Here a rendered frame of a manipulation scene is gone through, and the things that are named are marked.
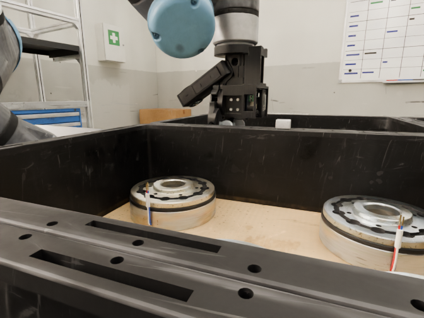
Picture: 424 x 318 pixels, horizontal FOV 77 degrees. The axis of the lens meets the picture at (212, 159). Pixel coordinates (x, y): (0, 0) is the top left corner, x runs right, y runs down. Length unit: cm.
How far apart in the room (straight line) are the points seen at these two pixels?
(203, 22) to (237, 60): 18
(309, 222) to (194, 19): 26
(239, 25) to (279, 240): 32
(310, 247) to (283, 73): 315
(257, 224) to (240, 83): 24
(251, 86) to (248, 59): 5
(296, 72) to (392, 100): 99
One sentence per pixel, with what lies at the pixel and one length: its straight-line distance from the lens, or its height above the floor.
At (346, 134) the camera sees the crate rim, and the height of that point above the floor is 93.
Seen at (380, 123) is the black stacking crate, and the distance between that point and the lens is 65.
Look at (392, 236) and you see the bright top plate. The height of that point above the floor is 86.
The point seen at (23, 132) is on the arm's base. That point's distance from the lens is 52.
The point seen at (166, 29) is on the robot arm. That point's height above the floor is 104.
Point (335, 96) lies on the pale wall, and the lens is 326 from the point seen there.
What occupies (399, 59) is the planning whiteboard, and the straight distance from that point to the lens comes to 325.
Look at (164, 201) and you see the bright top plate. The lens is 29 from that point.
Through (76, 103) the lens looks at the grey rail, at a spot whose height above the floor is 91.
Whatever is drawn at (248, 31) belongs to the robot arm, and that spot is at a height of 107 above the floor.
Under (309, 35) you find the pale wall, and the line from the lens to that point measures 337.
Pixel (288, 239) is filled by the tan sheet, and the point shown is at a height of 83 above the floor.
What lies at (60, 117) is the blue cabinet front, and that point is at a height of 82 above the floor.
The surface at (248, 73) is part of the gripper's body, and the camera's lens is 46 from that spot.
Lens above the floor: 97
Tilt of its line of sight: 13 degrees down
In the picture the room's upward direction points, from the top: straight up
